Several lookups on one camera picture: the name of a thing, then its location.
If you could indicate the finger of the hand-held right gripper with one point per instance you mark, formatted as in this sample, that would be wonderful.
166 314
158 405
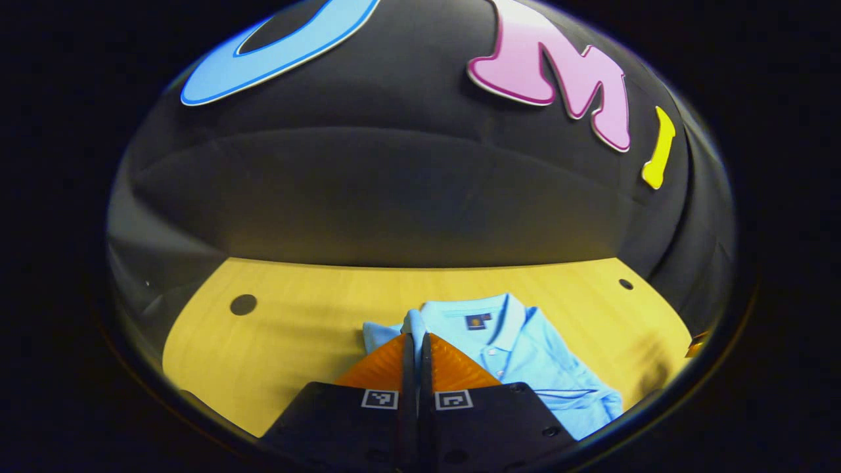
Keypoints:
696 343

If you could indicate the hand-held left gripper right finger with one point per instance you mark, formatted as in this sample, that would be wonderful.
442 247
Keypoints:
425 394

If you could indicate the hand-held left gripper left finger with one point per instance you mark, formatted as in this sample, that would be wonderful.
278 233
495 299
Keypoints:
408 394

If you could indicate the light blue T-shirt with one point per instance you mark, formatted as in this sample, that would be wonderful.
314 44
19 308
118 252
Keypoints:
525 341

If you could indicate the black backdrop cloth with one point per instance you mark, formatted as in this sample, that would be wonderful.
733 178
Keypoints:
394 184

